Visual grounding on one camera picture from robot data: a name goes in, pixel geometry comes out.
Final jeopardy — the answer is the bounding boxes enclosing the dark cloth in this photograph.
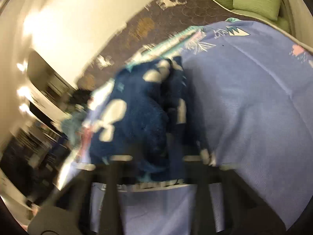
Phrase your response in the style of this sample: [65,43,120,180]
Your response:
[68,90,93,114]

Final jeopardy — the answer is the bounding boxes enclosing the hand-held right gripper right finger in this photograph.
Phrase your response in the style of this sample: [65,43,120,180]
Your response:
[183,155,286,235]

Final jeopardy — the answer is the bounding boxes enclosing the blue fleece star-print garment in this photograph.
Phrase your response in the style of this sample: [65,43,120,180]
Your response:
[88,56,218,184]

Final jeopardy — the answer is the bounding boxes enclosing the grey deer-print mattress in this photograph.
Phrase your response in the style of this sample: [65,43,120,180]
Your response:
[76,0,313,96]

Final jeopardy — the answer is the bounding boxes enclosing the white shelf unit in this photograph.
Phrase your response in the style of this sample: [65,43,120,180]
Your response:
[16,49,77,125]

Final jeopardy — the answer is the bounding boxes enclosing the lilac printed bedsheet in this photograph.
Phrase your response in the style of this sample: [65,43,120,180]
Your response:
[58,18,313,235]

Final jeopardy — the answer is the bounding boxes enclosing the teal cloth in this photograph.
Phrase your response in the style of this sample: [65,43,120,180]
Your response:
[61,113,86,148]

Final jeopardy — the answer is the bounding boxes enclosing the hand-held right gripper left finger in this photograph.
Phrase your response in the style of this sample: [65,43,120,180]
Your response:
[27,155,134,235]

